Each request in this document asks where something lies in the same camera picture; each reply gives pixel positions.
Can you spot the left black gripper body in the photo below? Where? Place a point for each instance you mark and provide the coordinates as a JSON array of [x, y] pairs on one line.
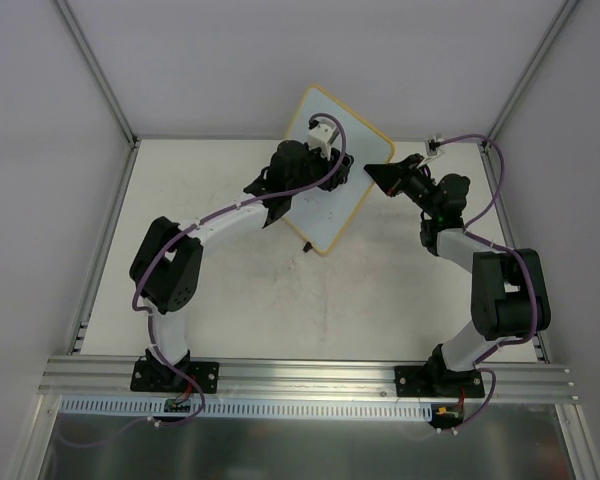
[[337, 163]]

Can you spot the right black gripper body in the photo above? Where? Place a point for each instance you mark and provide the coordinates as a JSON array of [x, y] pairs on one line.
[[401, 178]]

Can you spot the yellow framed whiteboard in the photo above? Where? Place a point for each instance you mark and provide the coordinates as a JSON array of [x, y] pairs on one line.
[[318, 216]]

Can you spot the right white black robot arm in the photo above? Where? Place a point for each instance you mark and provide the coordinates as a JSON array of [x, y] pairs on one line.
[[509, 301]]

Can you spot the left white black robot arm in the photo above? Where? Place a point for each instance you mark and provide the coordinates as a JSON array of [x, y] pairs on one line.
[[166, 267]]

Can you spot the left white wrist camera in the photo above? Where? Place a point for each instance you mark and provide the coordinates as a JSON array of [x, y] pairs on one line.
[[321, 136]]

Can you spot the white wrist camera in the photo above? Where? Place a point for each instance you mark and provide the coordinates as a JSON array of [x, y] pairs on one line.
[[433, 147], [321, 136]]

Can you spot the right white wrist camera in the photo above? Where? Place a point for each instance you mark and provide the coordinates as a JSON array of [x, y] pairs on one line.
[[433, 147]]

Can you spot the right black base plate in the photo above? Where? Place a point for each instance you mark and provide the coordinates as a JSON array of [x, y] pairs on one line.
[[419, 381]]

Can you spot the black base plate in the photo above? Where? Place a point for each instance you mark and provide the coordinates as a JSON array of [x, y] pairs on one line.
[[200, 376], [419, 381]]

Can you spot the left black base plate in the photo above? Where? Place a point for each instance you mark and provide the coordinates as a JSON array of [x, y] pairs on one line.
[[200, 376]]

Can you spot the right aluminium frame post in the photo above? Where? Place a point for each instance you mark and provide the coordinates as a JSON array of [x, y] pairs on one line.
[[539, 56]]

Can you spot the aluminium frame post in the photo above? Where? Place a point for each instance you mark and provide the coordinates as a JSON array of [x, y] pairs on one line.
[[539, 56], [77, 34]]

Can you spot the white slotted cable duct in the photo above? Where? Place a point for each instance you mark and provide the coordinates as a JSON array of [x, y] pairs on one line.
[[216, 407]]

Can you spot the left aluminium frame post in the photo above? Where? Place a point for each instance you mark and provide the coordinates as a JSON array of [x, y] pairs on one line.
[[77, 34]]

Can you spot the aluminium extrusion rail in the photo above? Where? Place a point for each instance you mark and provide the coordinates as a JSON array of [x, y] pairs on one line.
[[524, 383]]

